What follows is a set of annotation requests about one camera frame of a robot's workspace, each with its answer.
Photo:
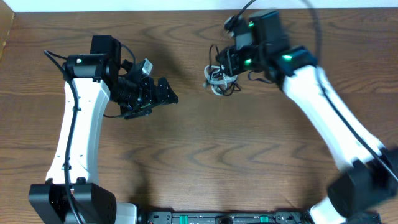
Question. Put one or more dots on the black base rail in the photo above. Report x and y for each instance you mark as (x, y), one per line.
(170, 217)

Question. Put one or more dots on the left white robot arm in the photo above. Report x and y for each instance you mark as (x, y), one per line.
(71, 192)

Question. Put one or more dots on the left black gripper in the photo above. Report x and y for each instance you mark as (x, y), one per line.
(150, 98)

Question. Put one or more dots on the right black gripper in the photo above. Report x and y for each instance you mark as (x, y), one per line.
(230, 65)

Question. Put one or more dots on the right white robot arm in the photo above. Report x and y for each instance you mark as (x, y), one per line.
(368, 170)

